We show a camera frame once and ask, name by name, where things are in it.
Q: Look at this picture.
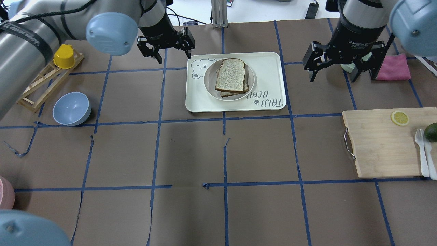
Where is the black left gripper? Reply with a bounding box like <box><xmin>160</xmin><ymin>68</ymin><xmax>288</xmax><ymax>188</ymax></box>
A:
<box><xmin>136</xmin><ymin>14</ymin><xmax>195</xmax><ymax>64</ymax></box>

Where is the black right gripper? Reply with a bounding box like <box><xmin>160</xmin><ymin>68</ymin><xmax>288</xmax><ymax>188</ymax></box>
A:
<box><xmin>302</xmin><ymin>17</ymin><xmax>395</xmax><ymax>83</ymax></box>

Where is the cream round plate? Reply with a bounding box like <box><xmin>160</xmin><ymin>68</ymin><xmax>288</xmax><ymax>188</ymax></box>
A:
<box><xmin>203</xmin><ymin>59</ymin><xmax>257</xmax><ymax>101</ymax></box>

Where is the bread slice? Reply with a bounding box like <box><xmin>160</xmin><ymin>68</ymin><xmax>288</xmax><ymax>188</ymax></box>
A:
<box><xmin>215</xmin><ymin>58</ymin><xmax>247</xmax><ymax>94</ymax></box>
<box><xmin>220</xmin><ymin>75</ymin><xmax>249</xmax><ymax>98</ymax></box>

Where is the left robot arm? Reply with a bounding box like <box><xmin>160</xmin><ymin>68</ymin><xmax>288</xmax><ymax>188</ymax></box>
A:
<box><xmin>1</xmin><ymin>0</ymin><xmax>195</xmax><ymax>118</ymax></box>

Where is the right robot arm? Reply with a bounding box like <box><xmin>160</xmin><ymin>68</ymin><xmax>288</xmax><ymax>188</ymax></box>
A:
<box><xmin>302</xmin><ymin>0</ymin><xmax>437</xmax><ymax>82</ymax></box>

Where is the bread slice on plate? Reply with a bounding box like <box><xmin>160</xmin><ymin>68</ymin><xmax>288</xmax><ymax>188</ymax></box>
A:
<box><xmin>220</xmin><ymin>75</ymin><xmax>249</xmax><ymax>98</ymax></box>

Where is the green bowl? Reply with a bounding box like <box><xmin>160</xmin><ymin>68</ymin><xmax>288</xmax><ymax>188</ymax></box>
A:
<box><xmin>340</xmin><ymin>52</ymin><xmax>372</xmax><ymax>73</ymax></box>

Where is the pink cloth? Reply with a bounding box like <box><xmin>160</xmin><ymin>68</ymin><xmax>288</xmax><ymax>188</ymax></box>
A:
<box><xmin>376</xmin><ymin>54</ymin><xmax>411</xmax><ymax>81</ymax></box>

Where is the lemon slice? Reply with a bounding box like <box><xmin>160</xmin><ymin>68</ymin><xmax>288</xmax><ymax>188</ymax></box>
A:
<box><xmin>391</xmin><ymin>110</ymin><xmax>410</xmax><ymax>126</ymax></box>

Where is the cream bear tray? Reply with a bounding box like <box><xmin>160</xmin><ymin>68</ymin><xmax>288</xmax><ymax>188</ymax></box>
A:
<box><xmin>185</xmin><ymin>52</ymin><xmax>286</xmax><ymax>113</ymax></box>

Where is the wooden cutting board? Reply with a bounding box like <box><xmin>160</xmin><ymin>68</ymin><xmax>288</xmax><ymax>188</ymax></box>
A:
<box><xmin>342</xmin><ymin>107</ymin><xmax>437</xmax><ymax>178</ymax></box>

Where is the yellow mug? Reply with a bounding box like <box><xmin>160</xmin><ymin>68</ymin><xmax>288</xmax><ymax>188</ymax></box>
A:
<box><xmin>53</xmin><ymin>44</ymin><xmax>75</xmax><ymax>69</ymax></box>

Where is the avocado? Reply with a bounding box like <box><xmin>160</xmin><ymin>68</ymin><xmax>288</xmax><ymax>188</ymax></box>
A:
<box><xmin>424</xmin><ymin>122</ymin><xmax>437</xmax><ymax>142</ymax></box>

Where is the blue bowl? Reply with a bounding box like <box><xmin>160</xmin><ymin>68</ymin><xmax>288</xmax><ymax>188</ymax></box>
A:
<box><xmin>53</xmin><ymin>92</ymin><xmax>91</xmax><ymax>126</ymax></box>

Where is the wooden dish rack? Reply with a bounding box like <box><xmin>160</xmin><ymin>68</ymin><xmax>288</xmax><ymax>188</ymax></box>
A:
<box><xmin>17</xmin><ymin>50</ymin><xmax>84</xmax><ymax>113</ymax></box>

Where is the white plastic fork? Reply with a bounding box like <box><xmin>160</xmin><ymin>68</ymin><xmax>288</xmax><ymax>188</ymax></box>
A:
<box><xmin>415</xmin><ymin>129</ymin><xmax>430</xmax><ymax>178</ymax></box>

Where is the white plastic spoon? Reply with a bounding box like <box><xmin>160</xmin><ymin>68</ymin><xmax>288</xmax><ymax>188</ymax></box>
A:
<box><xmin>420</xmin><ymin>129</ymin><xmax>437</xmax><ymax>181</ymax></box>

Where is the pink bowl with ice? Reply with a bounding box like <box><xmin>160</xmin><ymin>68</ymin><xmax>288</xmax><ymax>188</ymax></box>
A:
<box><xmin>0</xmin><ymin>176</ymin><xmax>15</xmax><ymax>209</ymax></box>

